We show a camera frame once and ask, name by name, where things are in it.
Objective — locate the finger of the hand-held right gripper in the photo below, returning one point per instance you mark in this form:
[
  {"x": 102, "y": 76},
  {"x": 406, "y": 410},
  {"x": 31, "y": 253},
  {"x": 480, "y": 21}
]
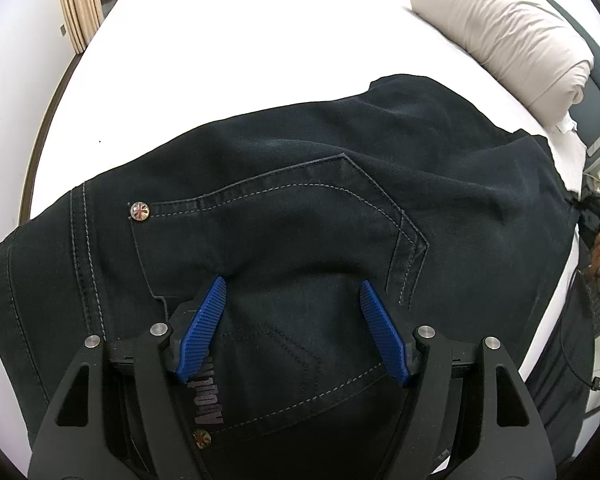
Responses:
[{"x": 595, "y": 215}]

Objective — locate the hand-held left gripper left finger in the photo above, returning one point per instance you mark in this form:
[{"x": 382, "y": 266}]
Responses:
[{"x": 202, "y": 327}]

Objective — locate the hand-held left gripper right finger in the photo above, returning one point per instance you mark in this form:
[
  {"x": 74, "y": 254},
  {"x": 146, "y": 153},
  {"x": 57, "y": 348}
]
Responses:
[{"x": 382, "y": 332}]

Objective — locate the black denim pants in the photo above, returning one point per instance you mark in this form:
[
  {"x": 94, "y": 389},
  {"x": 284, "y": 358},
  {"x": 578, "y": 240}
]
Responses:
[{"x": 290, "y": 200}]

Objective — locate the person's own leg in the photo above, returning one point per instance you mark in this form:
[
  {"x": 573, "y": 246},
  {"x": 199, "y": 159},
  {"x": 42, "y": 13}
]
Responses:
[{"x": 560, "y": 385}]

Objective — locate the beige rolled duvet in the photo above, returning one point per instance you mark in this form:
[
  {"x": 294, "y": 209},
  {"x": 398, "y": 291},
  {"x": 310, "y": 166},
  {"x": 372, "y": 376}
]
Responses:
[{"x": 505, "y": 25}]

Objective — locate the bed with white sheet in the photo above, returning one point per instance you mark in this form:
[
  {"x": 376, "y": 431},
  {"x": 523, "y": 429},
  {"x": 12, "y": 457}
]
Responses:
[{"x": 230, "y": 60}]

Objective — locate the beige curtain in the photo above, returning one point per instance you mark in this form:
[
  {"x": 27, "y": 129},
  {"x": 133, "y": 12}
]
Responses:
[{"x": 77, "y": 0}]

